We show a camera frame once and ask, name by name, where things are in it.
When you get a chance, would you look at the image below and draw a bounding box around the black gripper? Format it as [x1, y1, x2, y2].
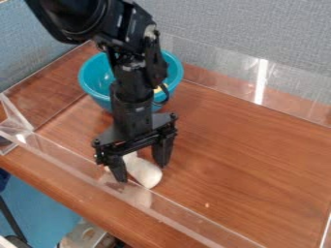
[92, 86, 177, 183]

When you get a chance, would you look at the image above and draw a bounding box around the white and brown toy mushroom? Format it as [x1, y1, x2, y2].
[100, 152, 162, 189]

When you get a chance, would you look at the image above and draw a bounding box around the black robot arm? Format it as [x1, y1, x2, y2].
[24, 0, 177, 182]

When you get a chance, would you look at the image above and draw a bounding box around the blue plastic bowl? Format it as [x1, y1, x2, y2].
[77, 50, 184, 113]

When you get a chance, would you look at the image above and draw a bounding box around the yellow toy banana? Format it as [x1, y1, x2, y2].
[153, 83, 168, 94]

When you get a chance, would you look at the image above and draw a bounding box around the grey metal base below table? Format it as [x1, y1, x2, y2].
[57, 220, 114, 248]

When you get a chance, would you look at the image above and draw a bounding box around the black cable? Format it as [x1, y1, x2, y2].
[152, 81, 170, 107]

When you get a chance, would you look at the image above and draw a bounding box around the clear acrylic barrier wall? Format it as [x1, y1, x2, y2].
[0, 44, 331, 248]

